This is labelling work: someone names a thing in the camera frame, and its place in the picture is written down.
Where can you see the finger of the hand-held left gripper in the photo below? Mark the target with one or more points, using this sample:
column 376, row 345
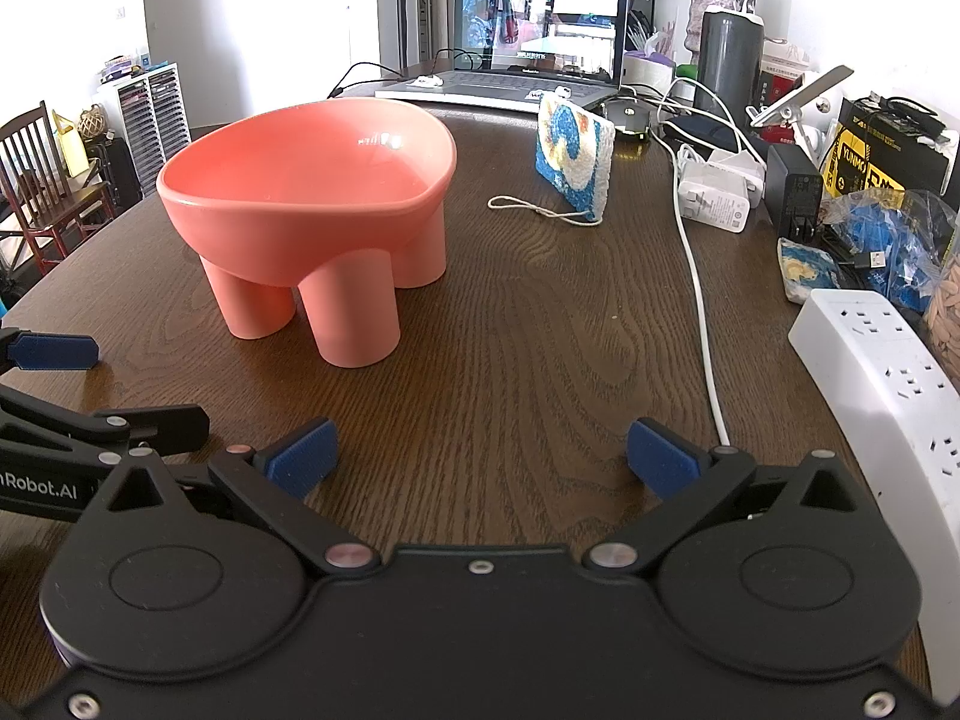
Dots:
column 157, row 427
column 56, row 352

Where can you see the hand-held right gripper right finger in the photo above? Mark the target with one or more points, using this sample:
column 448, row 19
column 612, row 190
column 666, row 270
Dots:
column 664, row 457

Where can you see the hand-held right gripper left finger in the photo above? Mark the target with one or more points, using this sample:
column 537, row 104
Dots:
column 304, row 457

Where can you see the pink footed bowl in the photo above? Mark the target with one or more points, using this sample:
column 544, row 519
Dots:
column 300, row 165

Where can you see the black case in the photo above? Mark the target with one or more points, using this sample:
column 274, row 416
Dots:
column 116, row 169

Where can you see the wooden chair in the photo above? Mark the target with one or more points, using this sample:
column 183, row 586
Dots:
column 30, row 157

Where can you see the yellow paper bag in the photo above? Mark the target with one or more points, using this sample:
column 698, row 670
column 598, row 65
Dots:
column 71, row 154

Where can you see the white power strip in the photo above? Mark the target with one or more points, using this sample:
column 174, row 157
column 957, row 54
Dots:
column 862, row 360

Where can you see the wicker basket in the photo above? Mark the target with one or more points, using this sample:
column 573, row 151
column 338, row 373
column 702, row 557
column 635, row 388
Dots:
column 93, row 124

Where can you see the white drawer cabinet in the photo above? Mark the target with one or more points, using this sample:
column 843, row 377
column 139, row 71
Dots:
column 161, row 120

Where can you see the white charger brick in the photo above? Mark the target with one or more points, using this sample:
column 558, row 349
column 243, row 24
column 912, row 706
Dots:
column 716, row 202

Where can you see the black power adapter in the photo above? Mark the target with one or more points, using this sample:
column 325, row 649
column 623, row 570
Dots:
column 795, row 187

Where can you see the blue plastic bag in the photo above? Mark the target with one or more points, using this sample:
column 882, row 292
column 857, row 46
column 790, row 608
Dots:
column 892, row 240

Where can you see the dark blue pouch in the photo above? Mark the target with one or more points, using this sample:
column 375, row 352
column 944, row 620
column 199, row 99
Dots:
column 701, row 133

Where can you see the yellow black box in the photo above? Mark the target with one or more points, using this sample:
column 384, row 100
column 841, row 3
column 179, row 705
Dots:
column 877, row 157

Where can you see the silver phone stand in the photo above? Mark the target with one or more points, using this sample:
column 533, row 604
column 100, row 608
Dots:
column 817, row 86

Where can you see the dark grey cylinder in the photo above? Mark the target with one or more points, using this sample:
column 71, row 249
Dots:
column 727, row 60

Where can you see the white carton box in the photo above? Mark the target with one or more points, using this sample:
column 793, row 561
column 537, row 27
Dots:
column 784, row 60

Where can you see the vase with flowers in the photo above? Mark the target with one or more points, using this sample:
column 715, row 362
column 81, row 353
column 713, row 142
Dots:
column 699, row 22

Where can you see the silver laptop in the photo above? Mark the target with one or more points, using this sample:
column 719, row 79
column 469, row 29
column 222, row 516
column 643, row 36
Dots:
column 540, row 15

